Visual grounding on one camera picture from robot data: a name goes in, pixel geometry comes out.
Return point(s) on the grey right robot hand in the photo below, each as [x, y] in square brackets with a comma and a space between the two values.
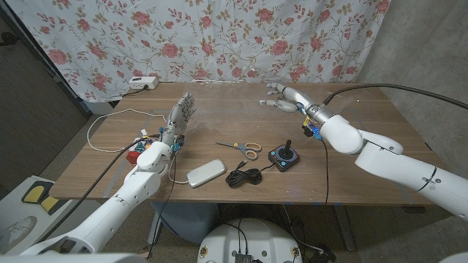
[300, 98]

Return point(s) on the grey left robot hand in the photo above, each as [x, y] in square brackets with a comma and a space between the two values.
[177, 120]

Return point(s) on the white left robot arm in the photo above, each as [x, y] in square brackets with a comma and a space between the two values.
[120, 204]

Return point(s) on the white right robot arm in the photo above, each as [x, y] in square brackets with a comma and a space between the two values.
[402, 168]

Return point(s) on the transparent cling film sheet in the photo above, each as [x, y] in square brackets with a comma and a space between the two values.
[234, 106]

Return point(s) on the white power strip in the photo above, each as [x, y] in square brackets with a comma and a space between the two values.
[143, 83]

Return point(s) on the colourful electronic circuit kit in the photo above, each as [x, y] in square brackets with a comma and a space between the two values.
[134, 157]

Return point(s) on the black joystick controller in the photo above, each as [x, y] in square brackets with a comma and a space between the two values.
[283, 157]

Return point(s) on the floral backdrop cloth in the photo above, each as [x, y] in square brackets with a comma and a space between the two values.
[219, 36]

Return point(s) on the white table leg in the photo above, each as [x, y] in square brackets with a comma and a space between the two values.
[154, 228]

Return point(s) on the grey table leg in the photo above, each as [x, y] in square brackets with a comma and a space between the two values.
[343, 226]

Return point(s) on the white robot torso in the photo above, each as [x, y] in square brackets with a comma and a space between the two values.
[252, 237]

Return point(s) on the grey finned box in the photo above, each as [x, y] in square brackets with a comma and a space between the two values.
[243, 258]

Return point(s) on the yellow black foot pedal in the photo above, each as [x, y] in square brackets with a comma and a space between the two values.
[36, 191]
[49, 204]

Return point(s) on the black floor adapter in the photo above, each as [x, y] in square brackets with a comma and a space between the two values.
[323, 255]

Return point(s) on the white floor platform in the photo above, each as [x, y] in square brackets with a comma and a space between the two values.
[11, 193]

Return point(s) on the white sneaker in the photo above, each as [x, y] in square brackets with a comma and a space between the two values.
[18, 233]

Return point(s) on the black frame bar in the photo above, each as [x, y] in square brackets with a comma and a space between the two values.
[55, 75]

